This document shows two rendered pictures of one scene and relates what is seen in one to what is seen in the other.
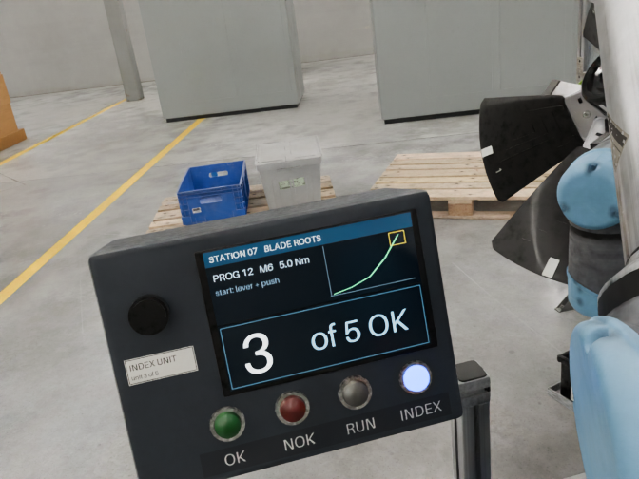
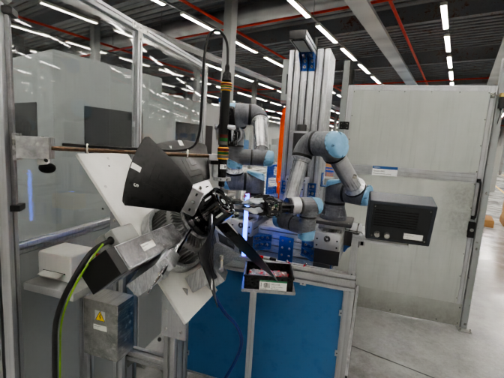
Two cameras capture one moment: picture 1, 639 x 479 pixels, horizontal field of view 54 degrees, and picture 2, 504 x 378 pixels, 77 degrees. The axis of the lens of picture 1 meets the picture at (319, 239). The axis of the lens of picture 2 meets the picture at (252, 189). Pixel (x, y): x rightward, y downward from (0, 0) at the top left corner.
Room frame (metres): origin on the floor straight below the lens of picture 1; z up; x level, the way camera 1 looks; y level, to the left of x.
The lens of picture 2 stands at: (1.98, 0.08, 1.43)
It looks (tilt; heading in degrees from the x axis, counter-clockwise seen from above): 8 degrees down; 207
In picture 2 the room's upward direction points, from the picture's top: 4 degrees clockwise
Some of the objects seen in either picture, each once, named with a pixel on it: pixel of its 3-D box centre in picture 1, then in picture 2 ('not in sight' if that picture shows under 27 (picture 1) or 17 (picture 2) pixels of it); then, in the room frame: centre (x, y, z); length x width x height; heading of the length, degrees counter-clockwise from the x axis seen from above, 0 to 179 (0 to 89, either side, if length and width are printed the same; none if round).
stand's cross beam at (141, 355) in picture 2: not in sight; (148, 358); (1.12, -0.77, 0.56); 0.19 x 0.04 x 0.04; 100
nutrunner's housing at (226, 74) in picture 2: not in sight; (224, 127); (0.94, -0.58, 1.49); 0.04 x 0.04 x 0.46
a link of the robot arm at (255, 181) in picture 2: not in sight; (254, 181); (0.22, -0.80, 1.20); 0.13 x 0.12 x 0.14; 120
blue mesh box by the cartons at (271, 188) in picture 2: not in sight; (291, 182); (-6.07, -2.84, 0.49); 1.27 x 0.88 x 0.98; 174
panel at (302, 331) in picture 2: not in sight; (258, 334); (0.57, -0.55, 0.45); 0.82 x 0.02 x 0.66; 100
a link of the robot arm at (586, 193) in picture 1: (607, 184); (309, 206); (0.63, -0.32, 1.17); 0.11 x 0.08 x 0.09; 137
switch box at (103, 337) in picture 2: not in sight; (109, 323); (1.23, -0.87, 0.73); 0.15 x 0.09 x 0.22; 100
